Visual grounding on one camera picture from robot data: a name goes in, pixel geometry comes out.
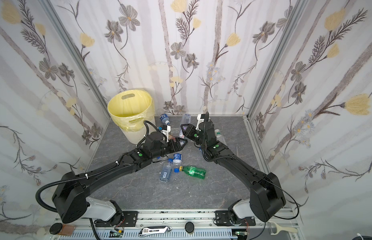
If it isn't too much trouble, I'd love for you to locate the aluminium mounting rail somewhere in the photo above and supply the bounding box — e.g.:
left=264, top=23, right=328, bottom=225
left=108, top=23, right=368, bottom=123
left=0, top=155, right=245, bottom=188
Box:
left=46, top=210, right=302, bottom=240

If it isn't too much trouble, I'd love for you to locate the small blue label water bottle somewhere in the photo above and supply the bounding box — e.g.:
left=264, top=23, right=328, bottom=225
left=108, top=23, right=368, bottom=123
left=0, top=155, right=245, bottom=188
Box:
left=173, top=153, right=182, bottom=166

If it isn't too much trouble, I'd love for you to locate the silver adjustable wrench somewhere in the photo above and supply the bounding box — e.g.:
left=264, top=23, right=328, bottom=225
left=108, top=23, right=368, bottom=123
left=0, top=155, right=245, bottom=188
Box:
left=139, top=226, right=172, bottom=238

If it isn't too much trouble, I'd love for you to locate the white bin with yellow liner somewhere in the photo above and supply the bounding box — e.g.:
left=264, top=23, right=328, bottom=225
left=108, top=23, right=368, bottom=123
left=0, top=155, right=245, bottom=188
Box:
left=108, top=89, right=155, bottom=145

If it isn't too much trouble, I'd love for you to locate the black round knob centre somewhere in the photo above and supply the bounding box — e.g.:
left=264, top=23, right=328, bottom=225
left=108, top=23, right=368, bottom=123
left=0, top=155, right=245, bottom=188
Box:
left=185, top=222, right=195, bottom=234

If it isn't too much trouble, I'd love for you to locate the black round knob left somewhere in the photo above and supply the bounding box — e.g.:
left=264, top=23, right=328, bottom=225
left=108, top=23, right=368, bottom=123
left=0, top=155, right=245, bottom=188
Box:
left=49, top=223, right=63, bottom=235

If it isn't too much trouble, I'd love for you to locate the black round knob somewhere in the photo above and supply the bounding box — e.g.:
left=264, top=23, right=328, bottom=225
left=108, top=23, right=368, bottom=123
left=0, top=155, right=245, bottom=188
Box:
left=185, top=222, right=195, bottom=234
left=49, top=223, right=63, bottom=235

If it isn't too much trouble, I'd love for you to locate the clear bottle white green cap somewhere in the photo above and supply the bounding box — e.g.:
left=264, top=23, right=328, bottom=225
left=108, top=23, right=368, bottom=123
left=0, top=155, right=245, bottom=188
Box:
left=215, top=129, right=227, bottom=145

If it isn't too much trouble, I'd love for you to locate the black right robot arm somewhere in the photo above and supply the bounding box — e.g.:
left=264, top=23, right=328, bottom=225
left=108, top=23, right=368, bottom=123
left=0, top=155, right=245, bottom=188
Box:
left=181, top=113, right=286, bottom=222

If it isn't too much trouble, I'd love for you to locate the white peeler tool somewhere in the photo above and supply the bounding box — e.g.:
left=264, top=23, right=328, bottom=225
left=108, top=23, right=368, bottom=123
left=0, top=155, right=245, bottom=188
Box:
left=268, top=221, right=298, bottom=236

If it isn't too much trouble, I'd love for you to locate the blue label bottle by wall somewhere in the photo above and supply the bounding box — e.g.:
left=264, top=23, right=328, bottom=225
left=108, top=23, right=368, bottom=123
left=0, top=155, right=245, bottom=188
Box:
left=158, top=113, right=171, bottom=126

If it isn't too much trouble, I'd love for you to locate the green soda bottle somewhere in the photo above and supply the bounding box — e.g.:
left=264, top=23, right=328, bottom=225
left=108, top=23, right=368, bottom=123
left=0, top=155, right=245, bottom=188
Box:
left=174, top=166, right=206, bottom=180

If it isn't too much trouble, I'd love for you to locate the clear bottle blue cap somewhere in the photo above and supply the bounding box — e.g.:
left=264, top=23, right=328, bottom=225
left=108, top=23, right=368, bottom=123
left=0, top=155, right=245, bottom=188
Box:
left=160, top=159, right=173, bottom=183

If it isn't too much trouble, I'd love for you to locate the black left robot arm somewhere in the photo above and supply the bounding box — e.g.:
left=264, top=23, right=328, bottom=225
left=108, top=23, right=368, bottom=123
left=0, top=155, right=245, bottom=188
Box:
left=35, top=121, right=188, bottom=224

